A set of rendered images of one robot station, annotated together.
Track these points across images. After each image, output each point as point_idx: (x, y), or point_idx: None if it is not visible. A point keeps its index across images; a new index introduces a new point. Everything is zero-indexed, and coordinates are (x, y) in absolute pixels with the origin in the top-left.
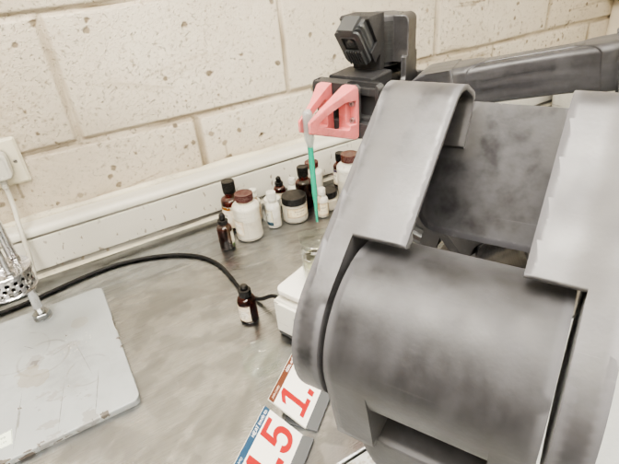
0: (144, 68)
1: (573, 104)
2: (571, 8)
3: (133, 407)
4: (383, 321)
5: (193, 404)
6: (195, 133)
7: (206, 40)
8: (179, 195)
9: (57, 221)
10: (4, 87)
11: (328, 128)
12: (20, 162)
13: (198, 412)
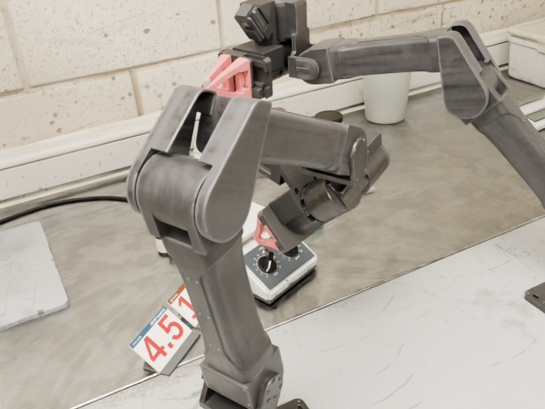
0: (87, 26)
1: (229, 101)
2: None
3: (62, 309)
4: (154, 178)
5: (110, 309)
6: (132, 85)
7: (145, 2)
8: (113, 143)
9: (3, 161)
10: None
11: (224, 92)
12: None
13: (113, 314)
